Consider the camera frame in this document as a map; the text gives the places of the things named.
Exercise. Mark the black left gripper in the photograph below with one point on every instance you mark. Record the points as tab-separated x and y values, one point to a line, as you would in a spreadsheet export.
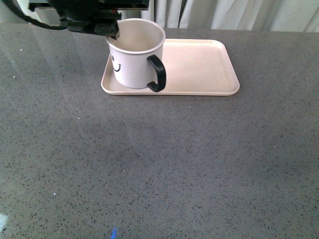
90	16

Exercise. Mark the white smiley mug black handle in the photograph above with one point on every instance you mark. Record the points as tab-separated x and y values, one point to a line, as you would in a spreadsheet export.
136	55

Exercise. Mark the cream rectangular tray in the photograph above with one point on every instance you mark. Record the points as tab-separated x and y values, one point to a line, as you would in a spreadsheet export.
198	68

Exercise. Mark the white pleated curtain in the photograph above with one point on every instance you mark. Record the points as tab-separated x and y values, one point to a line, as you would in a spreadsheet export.
252	15

